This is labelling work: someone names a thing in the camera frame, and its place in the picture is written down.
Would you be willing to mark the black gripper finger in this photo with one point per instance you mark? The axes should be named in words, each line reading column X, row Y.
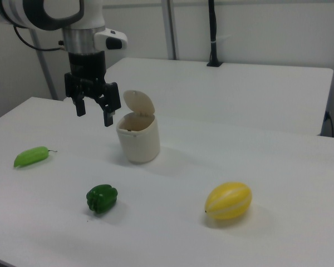
column 80, row 108
column 111, row 97

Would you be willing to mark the beige plastic garbage bin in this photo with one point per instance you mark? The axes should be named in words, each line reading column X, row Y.
column 140, row 142

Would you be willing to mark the dark green toy bell pepper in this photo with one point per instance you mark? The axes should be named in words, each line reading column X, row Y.
column 102, row 198

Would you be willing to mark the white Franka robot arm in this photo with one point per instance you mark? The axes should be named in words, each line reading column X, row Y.
column 86, row 14

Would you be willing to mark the beige garbage bin lid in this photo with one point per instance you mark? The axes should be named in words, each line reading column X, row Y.
column 139, row 101

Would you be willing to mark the black pole with base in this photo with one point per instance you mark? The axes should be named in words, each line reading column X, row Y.
column 213, row 33

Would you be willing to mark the yellow striped toy melon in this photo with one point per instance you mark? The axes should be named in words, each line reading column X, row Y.
column 228, row 200

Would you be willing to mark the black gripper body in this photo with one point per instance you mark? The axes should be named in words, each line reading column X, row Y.
column 86, row 69

